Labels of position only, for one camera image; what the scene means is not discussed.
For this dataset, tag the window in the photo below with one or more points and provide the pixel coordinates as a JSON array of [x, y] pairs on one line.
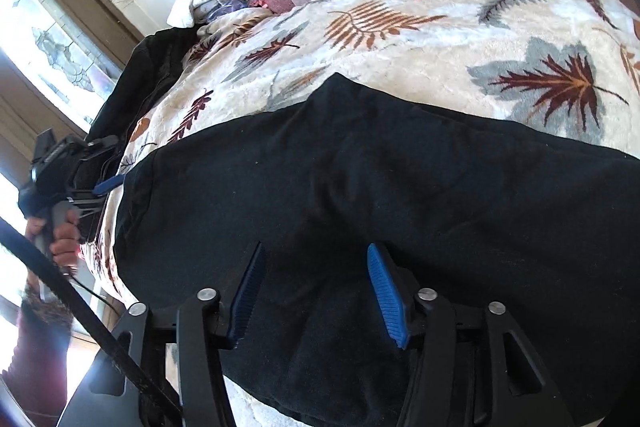
[[55, 42]]

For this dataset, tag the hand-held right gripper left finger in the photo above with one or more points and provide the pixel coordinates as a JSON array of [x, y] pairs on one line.
[[246, 296]]

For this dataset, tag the person's left forearm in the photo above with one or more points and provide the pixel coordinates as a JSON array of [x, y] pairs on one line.
[[37, 347]]

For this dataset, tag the white pillow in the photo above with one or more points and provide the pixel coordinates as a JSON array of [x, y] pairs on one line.
[[192, 4]]

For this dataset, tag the black pants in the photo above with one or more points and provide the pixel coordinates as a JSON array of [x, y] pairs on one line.
[[375, 207]]

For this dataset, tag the black jacket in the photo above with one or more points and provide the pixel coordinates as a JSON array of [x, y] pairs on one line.
[[135, 92]]

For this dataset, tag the person's left hand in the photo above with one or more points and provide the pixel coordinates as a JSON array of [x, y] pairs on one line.
[[62, 239]]

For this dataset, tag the leaf print blanket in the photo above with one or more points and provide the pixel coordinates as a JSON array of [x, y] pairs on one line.
[[400, 47]]

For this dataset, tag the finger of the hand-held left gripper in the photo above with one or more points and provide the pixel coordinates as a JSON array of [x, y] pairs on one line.
[[107, 185]]

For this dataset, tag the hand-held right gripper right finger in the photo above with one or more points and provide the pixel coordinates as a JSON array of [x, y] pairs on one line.
[[387, 292]]

